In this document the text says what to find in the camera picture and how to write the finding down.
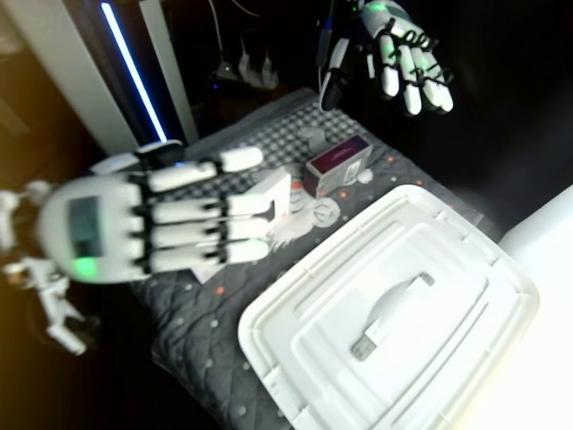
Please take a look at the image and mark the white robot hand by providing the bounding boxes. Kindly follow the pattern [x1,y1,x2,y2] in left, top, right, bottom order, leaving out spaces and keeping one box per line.
[319,0,456,117]
[37,140,272,287]

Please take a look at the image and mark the maroon small box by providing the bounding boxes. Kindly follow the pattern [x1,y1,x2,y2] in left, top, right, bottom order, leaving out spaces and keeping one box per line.
[304,135,375,199]

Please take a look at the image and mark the white power strip with plugs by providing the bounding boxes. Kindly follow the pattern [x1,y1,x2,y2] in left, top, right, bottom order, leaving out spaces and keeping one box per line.
[209,35,281,89]

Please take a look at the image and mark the white box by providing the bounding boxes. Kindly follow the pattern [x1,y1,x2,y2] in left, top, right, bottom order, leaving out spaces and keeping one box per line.
[231,167,294,230]

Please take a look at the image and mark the white plastic lid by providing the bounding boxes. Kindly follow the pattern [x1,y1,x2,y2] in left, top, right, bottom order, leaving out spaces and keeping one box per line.
[236,183,542,430]

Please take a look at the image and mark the grey quilt with bear print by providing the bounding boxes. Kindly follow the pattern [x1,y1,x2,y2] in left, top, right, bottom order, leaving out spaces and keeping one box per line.
[130,87,485,430]

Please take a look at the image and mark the white post with light strip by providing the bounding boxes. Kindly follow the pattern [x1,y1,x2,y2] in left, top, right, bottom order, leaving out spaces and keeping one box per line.
[8,0,200,156]

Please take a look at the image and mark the thin white cable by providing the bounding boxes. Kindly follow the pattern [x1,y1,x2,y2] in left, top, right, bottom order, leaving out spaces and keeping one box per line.
[206,0,263,68]

